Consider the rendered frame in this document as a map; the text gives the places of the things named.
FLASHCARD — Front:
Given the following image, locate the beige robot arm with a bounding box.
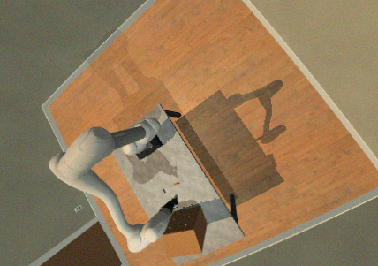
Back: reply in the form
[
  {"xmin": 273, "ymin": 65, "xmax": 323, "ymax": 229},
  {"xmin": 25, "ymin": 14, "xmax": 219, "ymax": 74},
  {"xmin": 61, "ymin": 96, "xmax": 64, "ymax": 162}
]
[{"xmin": 49, "ymin": 118, "xmax": 171, "ymax": 253}]

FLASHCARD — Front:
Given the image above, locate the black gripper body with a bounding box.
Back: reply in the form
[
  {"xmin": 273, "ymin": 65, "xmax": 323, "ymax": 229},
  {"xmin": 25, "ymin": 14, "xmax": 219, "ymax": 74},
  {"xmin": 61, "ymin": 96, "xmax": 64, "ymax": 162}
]
[{"xmin": 163, "ymin": 204, "xmax": 174, "ymax": 214}]

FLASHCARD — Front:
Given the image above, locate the brown wooden drawer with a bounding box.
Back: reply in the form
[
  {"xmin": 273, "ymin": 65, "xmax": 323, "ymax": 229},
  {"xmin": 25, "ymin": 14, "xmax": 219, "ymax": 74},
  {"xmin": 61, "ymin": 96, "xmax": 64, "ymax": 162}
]
[
  {"xmin": 164, "ymin": 224, "xmax": 180, "ymax": 234},
  {"xmin": 178, "ymin": 221, "xmax": 195, "ymax": 232},
  {"xmin": 168, "ymin": 216, "xmax": 183, "ymax": 225},
  {"xmin": 181, "ymin": 213, "xmax": 198, "ymax": 223},
  {"xmin": 185, "ymin": 206, "xmax": 200, "ymax": 215},
  {"xmin": 172, "ymin": 209, "xmax": 186, "ymax": 217}
]

